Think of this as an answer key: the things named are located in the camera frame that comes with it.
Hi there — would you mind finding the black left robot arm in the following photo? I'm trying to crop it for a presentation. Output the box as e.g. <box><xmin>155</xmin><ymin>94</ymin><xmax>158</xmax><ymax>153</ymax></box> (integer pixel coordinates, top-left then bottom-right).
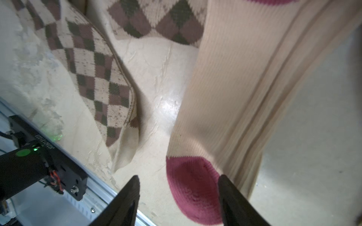
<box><xmin>1</xmin><ymin>144</ymin><xmax>49</xmax><ymax>201</ymax></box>

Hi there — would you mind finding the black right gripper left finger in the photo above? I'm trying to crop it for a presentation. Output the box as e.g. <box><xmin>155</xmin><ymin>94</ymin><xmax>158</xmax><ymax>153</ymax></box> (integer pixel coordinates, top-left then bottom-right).
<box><xmin>90</xmin><ymin>175</ymin><xmax>140</xmax><ymax>226</ymax></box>

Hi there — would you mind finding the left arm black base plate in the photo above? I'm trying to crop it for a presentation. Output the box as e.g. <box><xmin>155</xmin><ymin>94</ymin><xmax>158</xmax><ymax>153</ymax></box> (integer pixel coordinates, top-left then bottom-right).
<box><xmin>6</xmin><ymin>115</ymin><xmax>88</xmax><ymax>201</ymax></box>

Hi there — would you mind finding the aluminium front rail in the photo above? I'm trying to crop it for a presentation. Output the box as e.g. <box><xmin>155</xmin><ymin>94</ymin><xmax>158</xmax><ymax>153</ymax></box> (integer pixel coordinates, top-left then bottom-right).
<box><xmin>1</xmin><ymin>100</ymin><xmax>152</xmax><ymax>226</ymax></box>

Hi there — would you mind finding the brown argyle sock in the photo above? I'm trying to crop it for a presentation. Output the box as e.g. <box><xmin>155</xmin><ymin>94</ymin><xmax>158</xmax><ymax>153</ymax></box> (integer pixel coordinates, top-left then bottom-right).
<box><xmin>10</xmin><ymin>1</ymin><xmax>139</xmax><ymax>171</ymax></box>
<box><xmin>107</xmin><ymin>0</ymin><xmax>207</xmax><ymax>48</ymax></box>

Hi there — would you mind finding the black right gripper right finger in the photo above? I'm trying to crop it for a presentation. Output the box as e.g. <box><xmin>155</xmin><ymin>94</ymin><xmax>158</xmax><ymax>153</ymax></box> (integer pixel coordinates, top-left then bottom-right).
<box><xmin>218</xmin><ymin>175</ymin><xmax>270</xmax><ymax>226</ymax></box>

